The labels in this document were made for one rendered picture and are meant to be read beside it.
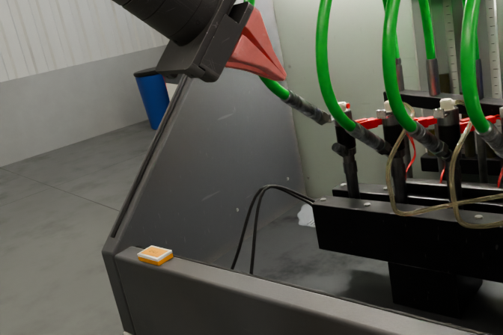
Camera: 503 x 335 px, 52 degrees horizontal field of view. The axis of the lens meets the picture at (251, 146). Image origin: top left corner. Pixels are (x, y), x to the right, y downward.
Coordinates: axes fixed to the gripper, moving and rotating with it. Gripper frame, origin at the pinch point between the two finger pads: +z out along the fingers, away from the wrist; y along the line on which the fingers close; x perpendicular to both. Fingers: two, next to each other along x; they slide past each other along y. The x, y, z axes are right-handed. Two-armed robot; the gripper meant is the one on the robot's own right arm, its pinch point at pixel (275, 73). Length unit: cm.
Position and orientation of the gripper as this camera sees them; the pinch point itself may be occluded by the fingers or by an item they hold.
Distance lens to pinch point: 47.8
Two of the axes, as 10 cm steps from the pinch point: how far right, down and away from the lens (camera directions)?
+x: -5.6, -0.9, 8.2
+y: 4.1, -8.9, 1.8
